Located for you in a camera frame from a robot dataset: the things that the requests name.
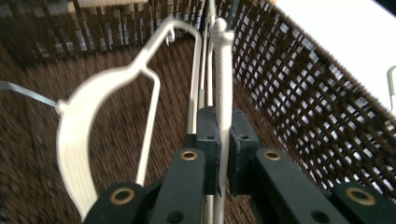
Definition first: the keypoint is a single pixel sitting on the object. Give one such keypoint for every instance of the cream plastic clothes hanger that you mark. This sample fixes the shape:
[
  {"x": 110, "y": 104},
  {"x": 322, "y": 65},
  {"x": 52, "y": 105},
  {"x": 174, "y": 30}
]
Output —
[
  {"x": 223, "y": 77},
  {"x": 391, "y": 87},
  {"x": 74, "y": 140}
]

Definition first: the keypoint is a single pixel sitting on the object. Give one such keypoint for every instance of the white table cover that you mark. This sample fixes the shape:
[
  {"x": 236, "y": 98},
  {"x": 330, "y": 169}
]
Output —
[{"x": 342, "y": 37}]

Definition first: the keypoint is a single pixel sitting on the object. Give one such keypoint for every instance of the brown woven basket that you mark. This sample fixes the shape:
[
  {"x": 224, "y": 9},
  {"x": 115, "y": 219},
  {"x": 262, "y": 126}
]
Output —
[{"x": 295, "y": 93}]

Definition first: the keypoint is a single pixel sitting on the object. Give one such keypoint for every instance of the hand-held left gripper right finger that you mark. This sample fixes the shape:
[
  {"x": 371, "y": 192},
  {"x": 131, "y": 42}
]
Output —
[{"x": 244, "y": 140}]

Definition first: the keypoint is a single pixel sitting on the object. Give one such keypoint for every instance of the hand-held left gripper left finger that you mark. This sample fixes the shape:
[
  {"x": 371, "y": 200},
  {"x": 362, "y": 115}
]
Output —
[{"x": 208, "y": 140}]

